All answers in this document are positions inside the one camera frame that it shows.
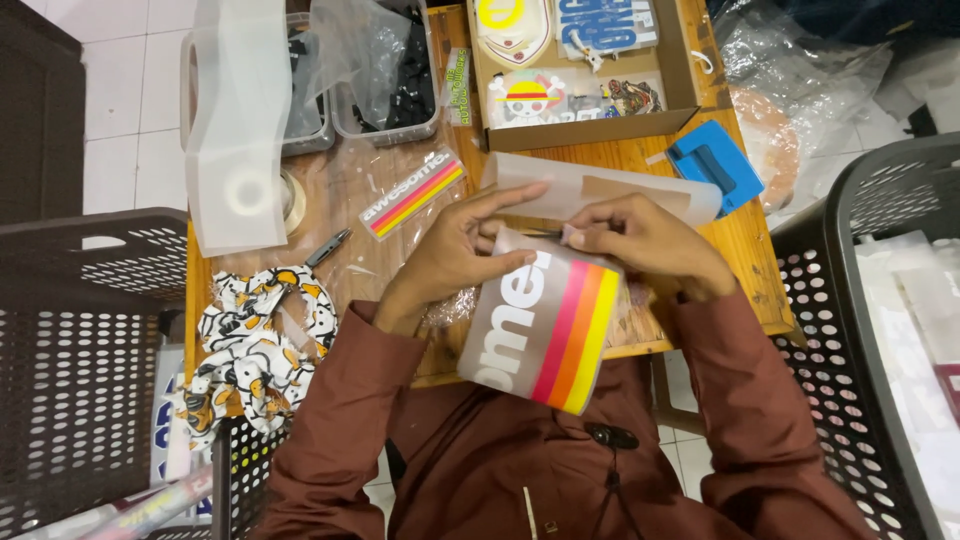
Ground clear tape roll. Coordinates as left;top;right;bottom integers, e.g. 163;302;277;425
279;168;309;238

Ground grey-handled pliers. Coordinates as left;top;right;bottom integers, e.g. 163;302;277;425
303;228;354;271

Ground clear plastic bag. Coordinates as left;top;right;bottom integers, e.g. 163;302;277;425
306;0;423;125

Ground colourful cartoon figure sticker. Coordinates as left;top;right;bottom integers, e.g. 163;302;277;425
600;73;667;120

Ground white sticker with blue letters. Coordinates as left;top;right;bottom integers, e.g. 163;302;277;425
148;346;217;522

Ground large grey striped sticker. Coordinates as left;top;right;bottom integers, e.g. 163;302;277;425
456;227;624;417

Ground skull with straw hat sticker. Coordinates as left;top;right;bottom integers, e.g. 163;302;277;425
487;69;605;130

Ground clear plastic sleeve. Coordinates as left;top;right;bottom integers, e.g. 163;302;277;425
480;150;725;231

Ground white patterned cloth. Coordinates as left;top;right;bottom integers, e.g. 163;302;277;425
174;264;340;453

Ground clear plastic sheets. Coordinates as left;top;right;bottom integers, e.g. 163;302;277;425
283;138;485;331

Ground small striped sticker in sleeve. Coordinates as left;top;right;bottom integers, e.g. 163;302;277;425
357;146;468;243

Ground cardboard box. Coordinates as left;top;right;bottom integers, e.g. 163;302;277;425
465;0;703;153

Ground translucent white plastic strip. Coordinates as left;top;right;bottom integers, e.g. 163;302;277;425
183;0;295;258

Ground rolled pink printed sheets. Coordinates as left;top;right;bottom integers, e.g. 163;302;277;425
15;463;217;540

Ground dark brown cabinet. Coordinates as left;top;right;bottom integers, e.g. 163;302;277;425
0;0;87;228

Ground blue lettering sticker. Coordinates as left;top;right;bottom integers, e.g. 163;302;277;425
555;0;661;61

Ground orange round object in plastic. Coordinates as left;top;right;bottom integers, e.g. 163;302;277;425
729;84;802;215

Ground person's right hand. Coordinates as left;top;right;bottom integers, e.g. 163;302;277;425
562;193;741;301

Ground grey plastic container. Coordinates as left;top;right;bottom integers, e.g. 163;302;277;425
178;11;337;159

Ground heap of clear plastic bags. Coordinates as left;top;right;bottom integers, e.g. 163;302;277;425
706;0;960;222

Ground clear container with black parts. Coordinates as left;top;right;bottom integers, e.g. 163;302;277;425
328;0;442;147

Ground person's left hand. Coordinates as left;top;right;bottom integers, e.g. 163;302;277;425
373;182;550;336

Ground yellow and white shield sticker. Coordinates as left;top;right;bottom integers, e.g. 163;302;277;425
474;0;555;70

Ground brown shirt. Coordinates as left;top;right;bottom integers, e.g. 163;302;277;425
360;352;751;540

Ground black perforated basket with packets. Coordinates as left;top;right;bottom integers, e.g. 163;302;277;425
771;132;960;540

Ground blue hole punch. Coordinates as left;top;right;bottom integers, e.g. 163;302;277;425
665;120;767;220

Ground black clip microphone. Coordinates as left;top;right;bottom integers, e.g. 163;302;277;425
584;422;641;452

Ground green lettering sticker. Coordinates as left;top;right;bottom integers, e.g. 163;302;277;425
446;46;474;127

